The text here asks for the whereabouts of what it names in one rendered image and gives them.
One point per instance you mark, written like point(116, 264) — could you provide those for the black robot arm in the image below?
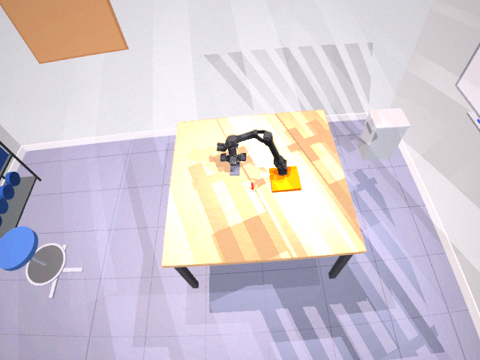
point(232, 141)

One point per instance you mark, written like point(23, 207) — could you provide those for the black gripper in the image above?
point(241, 157)

